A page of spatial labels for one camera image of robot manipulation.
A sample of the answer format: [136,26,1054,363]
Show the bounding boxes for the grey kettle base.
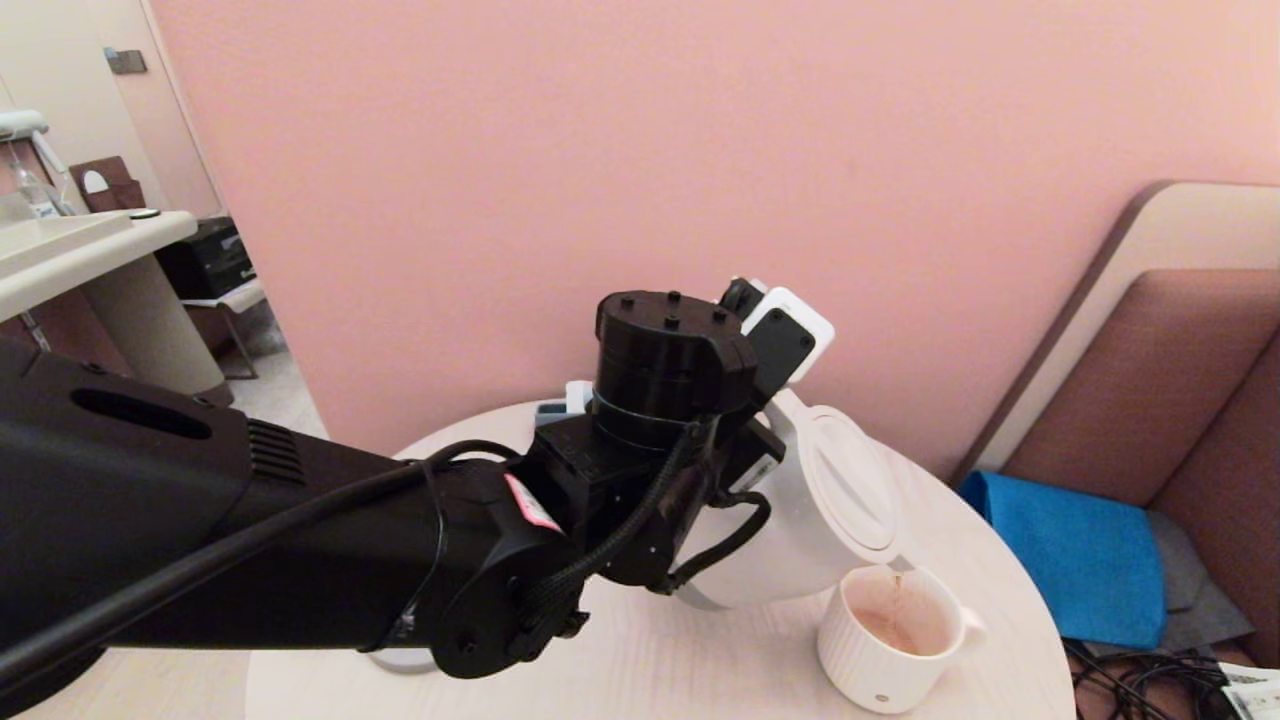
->
[365,645,441,677]

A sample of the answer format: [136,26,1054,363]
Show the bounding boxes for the black floor cables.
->
[1062,640,1241,720]

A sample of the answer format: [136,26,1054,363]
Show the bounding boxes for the white sink counter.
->
[0,212,199,326]

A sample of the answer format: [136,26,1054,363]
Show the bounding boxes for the large white ribbed mug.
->
[818,563,986,715]

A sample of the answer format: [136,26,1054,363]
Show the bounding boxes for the white hair dryer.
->
[0,111,71,216]

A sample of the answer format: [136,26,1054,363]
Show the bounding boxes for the white electric kettle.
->
[680,388,916,611]

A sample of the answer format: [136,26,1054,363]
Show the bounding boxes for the brown tissue holder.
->
[70,158,148,215]

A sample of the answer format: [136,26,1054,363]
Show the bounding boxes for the clear glass bottle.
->
[15,168,63,221]

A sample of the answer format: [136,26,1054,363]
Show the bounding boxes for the black box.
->
[157,219,259,302]

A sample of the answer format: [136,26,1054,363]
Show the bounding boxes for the beige sink pedestal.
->
[80,255,235,409]

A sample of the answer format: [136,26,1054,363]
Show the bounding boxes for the grey seat cushion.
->
[1085,510,1251,657]

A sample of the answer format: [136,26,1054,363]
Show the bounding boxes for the white printed paper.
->
[1215,665,1280,720]

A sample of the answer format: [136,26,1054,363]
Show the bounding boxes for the metal rack with white towel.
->
[182,280,271,382]

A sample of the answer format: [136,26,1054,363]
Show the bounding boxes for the brown upholstered bench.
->
[945,182,1280,671]

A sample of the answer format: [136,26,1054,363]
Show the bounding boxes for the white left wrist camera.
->
[740,280,836,387]

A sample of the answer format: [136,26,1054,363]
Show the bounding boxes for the blue cloth bag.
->
[957,472,1166,651]

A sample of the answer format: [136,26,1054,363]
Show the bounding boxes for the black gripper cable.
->
[646,490,773,597]

